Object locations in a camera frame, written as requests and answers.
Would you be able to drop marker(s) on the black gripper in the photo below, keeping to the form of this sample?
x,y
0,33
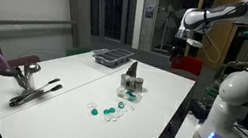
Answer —
x,y
179,43

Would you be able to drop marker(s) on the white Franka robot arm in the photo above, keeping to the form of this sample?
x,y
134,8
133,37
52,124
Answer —
x,y
239,88

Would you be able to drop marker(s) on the clear plastic container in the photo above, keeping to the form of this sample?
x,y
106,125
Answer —
x,y
126,98

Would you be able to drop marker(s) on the red chair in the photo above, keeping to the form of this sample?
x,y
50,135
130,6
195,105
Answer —
x,y
187,65

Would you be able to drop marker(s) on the brown foil pouch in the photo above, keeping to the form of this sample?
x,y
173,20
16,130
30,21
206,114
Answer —
x,y
132,69

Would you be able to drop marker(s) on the black control box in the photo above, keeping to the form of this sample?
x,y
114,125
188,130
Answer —
x,y
199,108

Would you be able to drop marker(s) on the small glass jar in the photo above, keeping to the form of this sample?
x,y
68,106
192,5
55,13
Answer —
x,y
123,79

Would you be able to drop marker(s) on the grey cutlery tray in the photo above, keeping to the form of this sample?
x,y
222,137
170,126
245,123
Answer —
x,y
114,56

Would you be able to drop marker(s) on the green chair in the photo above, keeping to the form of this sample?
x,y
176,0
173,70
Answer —
x,y
78,51

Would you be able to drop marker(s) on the metal ladle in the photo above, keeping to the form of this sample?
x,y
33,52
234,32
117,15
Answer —
x,y
32,68

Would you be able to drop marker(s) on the glass utensil holder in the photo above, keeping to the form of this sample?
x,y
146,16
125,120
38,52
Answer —
x,y
29,81

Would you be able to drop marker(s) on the grey handrail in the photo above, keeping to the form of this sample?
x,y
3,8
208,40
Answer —
x,y
23,23

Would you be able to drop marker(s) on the black ladle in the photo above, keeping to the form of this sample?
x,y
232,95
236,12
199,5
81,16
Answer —
x,y
7,71

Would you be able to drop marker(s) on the purple utensil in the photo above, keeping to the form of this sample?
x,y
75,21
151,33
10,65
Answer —
x,y
3,60

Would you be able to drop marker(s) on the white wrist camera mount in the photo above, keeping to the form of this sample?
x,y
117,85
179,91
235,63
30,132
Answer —
x,y
193,42

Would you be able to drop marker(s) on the small wall poster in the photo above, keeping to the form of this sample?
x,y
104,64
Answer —
x,y
150,11

